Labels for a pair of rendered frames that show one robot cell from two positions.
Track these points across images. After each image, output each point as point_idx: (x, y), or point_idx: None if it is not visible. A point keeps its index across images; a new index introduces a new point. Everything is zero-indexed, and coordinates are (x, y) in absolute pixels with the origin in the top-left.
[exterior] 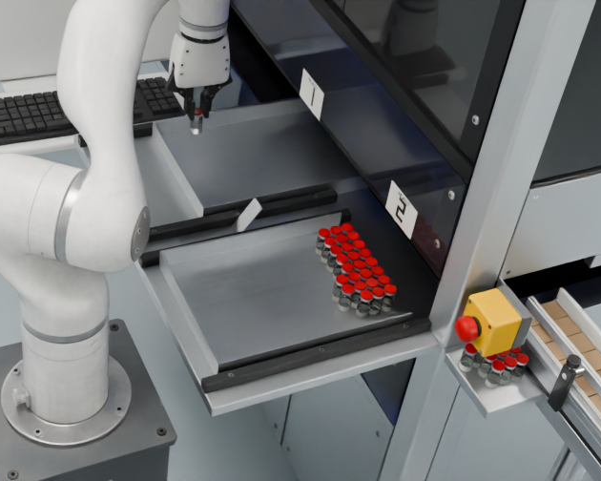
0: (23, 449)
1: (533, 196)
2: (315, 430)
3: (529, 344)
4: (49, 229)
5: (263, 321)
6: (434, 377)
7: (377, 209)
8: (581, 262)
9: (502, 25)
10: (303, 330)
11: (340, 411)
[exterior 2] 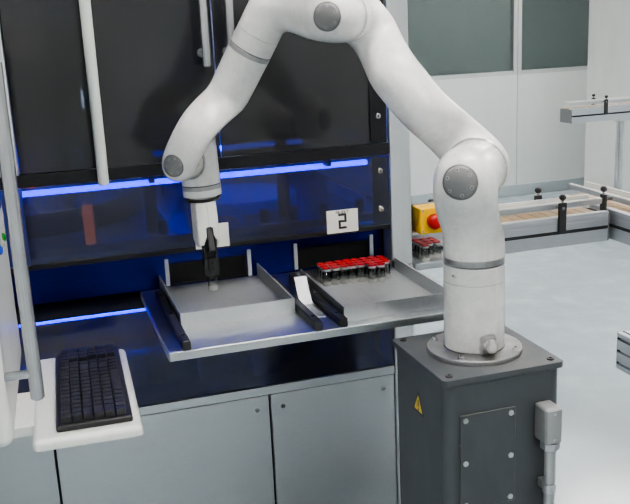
0: (526, 358)
1: None
2: (318, 480)
3: (420, 235)
4: (503, 160)
5: (397, 296)
6: None
7: (282, 274)
8: None
9: None
10: (404, 288)
11: (339, 427)
